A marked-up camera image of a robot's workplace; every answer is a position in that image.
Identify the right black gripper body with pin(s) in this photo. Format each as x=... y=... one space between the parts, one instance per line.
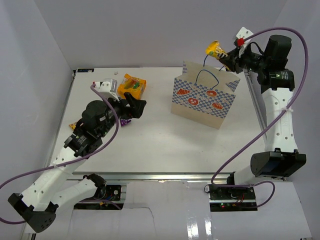
x=249 y=60

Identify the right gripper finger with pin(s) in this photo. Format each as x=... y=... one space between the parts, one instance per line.
x=230 y=67
x=232 y=55

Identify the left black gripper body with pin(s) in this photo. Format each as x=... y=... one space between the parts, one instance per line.
x=122 y=111

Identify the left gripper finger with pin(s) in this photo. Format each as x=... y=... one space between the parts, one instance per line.
x=137 y=108
x=130 y=99

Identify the orange mango gummy bag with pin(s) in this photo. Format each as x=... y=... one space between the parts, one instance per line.
x=133 y=85

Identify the yellow m&m's packet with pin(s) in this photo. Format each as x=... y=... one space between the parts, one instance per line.
x=214 y=50
x=73 y=125

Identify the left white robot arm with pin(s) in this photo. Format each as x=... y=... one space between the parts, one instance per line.
x=62 y=170

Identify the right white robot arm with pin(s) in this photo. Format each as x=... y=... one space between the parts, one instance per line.
x=281 y=157

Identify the blue checkered paper bag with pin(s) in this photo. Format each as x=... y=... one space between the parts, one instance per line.
x=203 y=94

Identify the purple m&m's packet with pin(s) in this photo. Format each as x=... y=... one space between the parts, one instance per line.
x=124 y=122

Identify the white front cover sheet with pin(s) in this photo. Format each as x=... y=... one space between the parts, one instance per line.
x=181 y=211

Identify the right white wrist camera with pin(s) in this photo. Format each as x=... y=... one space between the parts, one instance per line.
x=242 y=37

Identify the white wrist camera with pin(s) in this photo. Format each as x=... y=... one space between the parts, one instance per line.
x=242 y=37
x=107 y=88

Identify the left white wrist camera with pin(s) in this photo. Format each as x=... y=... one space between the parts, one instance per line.
x=107 y=88

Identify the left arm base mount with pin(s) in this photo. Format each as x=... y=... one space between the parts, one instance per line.
x=108 y=192

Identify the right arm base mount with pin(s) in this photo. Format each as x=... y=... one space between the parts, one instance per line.
x=235 y=199

